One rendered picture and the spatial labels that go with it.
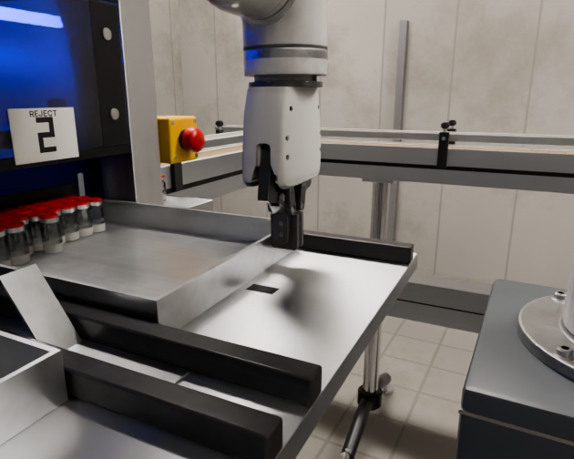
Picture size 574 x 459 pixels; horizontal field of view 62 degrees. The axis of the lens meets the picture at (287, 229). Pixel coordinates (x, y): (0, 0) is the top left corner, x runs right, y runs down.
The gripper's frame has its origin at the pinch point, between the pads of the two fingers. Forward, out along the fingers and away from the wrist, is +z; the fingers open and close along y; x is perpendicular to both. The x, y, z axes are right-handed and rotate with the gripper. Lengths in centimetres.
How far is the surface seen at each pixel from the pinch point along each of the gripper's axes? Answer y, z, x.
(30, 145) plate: 9.2, -9.0, -27.4
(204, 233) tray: -5.5, 3.7, -15.1
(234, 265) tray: 8.6, 1.6, -1.5
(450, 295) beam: -84, 39, 9
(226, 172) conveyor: -47, 3, -39
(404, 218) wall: -246, 59, -39
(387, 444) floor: -82, 92, -5
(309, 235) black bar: -6.3, 2.3, 0.0
